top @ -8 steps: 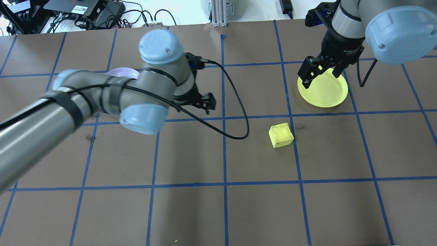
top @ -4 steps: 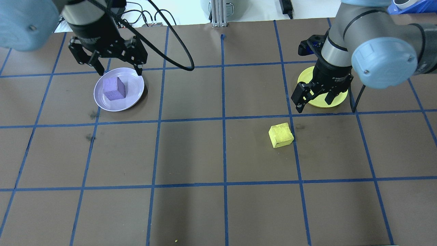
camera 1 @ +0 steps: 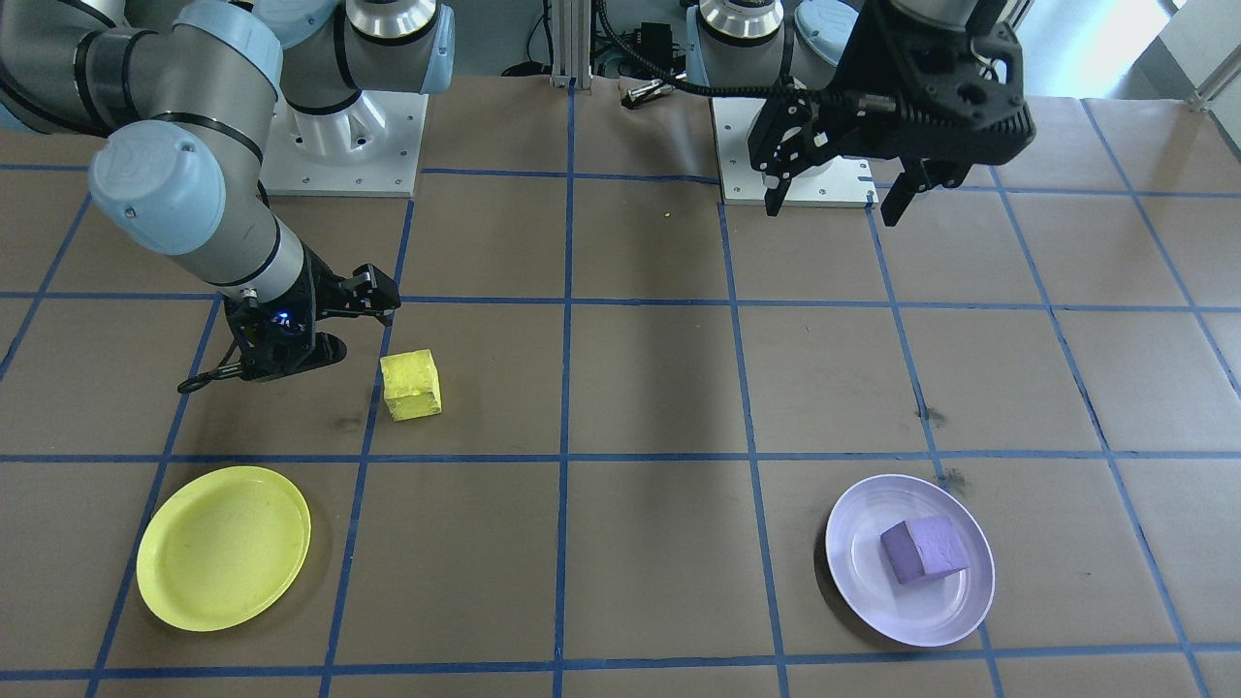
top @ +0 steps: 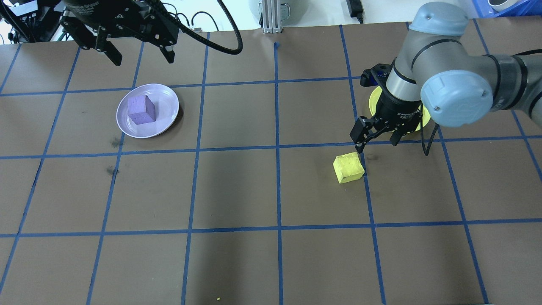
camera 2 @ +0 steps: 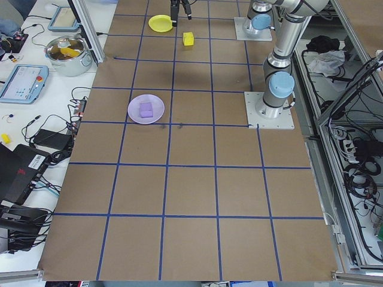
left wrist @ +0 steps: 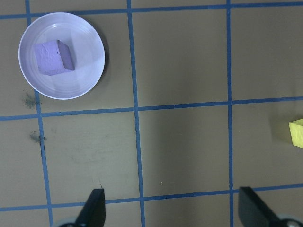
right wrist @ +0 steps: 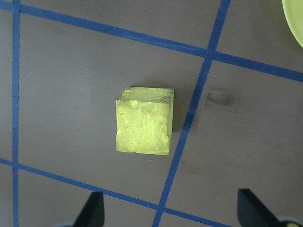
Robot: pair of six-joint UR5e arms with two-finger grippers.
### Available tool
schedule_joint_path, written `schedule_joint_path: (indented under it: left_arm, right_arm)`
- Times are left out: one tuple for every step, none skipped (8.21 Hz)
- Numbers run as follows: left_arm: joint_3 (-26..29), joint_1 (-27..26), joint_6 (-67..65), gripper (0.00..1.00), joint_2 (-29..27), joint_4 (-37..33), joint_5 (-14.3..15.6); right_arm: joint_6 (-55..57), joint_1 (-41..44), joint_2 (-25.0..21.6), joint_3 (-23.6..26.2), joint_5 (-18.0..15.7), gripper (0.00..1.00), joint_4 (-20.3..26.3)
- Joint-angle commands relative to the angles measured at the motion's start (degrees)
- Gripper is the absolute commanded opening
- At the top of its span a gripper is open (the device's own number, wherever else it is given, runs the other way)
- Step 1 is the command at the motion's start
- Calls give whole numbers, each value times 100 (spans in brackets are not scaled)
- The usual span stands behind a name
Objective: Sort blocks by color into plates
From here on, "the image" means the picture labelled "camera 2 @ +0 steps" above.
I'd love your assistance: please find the black electronics board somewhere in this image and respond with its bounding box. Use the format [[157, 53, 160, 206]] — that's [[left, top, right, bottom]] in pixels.
[[0, 32, 30, 53]]

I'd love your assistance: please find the purple plate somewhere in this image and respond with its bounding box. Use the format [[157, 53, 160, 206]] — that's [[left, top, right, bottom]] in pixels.
[[127, 94, 166, 126]]

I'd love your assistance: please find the black table cable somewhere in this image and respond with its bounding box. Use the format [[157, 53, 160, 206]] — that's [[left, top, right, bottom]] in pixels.
[[22, 114, 75, 144]]

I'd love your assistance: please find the teach pendant with dark screen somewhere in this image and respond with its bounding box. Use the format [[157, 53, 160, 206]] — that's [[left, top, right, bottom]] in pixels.
[[47, 6, 81, 33]]

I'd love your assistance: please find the black power brick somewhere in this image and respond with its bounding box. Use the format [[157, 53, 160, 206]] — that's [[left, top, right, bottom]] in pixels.
[[32, 129, 72, 149]]

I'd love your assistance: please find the teach pendant with lit screen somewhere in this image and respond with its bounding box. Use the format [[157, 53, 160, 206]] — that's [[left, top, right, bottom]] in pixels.
[[0, 64, 50, 105]]

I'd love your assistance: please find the yellow piece inside pot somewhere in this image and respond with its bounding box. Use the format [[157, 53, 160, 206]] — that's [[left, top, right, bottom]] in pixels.
[[59, 47, 82, 58]]

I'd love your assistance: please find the glass pot lid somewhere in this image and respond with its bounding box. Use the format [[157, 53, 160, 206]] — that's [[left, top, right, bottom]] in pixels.
[[46, 35, 87, 60]]

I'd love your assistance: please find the steel cooking pot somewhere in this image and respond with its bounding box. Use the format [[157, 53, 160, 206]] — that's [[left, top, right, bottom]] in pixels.
[[44, 35, 93, 78]]

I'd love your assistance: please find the V-shaped metal bar frame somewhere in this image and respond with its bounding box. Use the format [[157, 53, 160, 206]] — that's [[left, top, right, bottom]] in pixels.
[[291, 0, 383, 274]]

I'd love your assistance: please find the white crumpled cloth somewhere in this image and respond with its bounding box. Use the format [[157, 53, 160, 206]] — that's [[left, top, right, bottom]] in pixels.
[[308, 50, 346, 77]]

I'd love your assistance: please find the aluminium profile bar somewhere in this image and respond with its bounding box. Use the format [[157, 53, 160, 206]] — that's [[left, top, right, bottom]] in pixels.
[[330, 270, 383, 283], [0, 268, 45, 283]]

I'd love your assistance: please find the black cable bundle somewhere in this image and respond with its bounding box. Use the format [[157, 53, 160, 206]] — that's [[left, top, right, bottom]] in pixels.
[[342, 161, 379, 198]]

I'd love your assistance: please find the blue cloth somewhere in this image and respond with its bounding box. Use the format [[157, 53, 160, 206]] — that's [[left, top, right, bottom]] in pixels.
[[0, 17, 23, 38]]

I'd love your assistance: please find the slim hub with red plugs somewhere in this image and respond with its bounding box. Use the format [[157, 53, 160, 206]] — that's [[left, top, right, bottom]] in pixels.
[[68, 98, 88, 132]]

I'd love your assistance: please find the black cloth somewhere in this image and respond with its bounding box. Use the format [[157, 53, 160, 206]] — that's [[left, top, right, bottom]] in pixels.
[[306, 35, 341, 52]]

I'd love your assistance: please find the aluminium profile post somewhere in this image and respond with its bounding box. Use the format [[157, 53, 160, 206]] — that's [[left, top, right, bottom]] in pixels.
[[67, 0, 105, 63]]

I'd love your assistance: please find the yellow plate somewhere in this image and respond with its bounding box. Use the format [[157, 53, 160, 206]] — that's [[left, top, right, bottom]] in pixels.
[[148, 14, 174, 33]]

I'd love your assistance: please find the grey metal bracket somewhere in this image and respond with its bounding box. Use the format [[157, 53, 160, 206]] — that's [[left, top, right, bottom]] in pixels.
[[330, 224, 345, 245]]

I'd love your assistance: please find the white power strip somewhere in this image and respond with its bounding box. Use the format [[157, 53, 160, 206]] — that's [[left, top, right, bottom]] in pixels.
[[341, 139, 357, 164]]

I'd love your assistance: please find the purple foam block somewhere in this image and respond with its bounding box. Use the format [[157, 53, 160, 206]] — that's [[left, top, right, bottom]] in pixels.
[[139, 102, 154, 118]]

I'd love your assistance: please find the black flat device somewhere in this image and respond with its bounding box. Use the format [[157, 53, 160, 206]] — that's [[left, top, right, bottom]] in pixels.
[[0, 206, 51, 254]]

